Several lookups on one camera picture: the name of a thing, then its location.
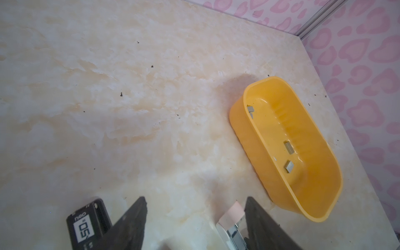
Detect staple strip in tray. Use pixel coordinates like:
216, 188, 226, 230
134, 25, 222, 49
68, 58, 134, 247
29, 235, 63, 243
284, 141, 295, 155
284, 160, 294, 174
247, 106, 255, 119

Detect black stapler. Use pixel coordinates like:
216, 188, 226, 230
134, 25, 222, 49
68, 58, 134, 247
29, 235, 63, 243
66, 199, 112, 250

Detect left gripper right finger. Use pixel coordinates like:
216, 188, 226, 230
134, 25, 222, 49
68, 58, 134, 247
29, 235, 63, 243
244, 196, 301, 250

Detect yellow plastic tray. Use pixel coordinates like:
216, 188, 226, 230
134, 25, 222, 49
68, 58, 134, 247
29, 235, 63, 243
229, 77, 343, 223

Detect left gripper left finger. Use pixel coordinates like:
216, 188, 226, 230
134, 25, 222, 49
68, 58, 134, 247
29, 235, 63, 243
93, 196, 148, 250

